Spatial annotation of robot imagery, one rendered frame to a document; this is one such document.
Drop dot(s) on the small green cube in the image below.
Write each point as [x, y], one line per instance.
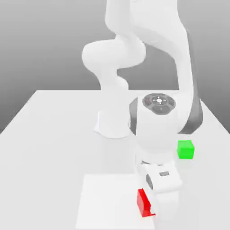
[186, 150]

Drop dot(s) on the small red cube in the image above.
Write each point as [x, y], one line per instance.
[142, 203]

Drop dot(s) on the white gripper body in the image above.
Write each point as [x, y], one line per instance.
[166, 206]

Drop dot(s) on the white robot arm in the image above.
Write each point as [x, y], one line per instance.
[156, 125]

